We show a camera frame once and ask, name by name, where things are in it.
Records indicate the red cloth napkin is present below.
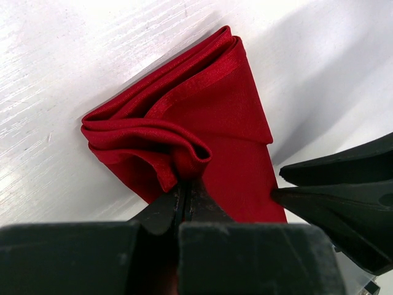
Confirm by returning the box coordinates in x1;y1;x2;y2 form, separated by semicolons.
81;26;286;222

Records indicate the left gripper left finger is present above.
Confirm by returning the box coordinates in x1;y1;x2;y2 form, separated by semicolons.
130;182;186;236

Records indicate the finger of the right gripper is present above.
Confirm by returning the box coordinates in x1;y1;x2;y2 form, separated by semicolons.
279;133;392;186
271;181;392;275

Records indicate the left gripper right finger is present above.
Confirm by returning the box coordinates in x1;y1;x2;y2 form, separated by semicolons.
182;179;234;222

